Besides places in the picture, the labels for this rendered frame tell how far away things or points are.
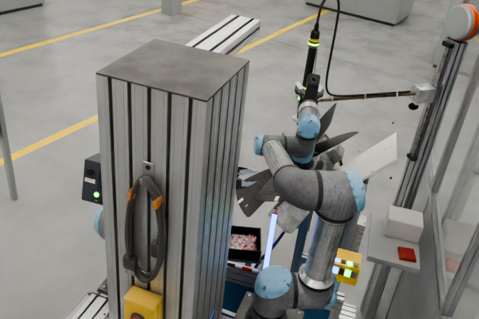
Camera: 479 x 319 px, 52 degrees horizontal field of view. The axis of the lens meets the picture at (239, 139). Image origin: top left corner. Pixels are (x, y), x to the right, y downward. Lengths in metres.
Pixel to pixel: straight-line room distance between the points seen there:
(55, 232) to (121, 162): 2.68
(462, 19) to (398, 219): 0.97
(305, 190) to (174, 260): 0.41
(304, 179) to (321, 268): 0.34
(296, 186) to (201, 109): 0.52
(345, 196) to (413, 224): 1.18
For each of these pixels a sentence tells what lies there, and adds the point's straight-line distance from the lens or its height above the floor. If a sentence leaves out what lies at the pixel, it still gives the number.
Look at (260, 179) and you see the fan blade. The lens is 2.44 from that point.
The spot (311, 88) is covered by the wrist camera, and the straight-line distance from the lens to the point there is 1.86.
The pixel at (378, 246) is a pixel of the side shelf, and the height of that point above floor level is 0.86.
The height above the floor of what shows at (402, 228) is 0.93.
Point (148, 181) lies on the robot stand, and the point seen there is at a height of 1.82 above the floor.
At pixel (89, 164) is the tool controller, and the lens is 2.19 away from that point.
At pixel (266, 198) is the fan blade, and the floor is 1.17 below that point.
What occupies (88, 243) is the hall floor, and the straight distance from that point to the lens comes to 3.64.
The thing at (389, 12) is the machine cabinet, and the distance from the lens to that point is 9.33.
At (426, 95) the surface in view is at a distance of 2.45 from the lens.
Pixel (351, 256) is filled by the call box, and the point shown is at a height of 1.07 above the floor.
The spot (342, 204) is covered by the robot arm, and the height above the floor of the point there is 1.62.
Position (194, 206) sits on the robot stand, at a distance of 1.08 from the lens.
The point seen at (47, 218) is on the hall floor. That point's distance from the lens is 3.90.
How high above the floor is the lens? 2.44
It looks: 30 degrees down
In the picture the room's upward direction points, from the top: 6 degrees clockwise
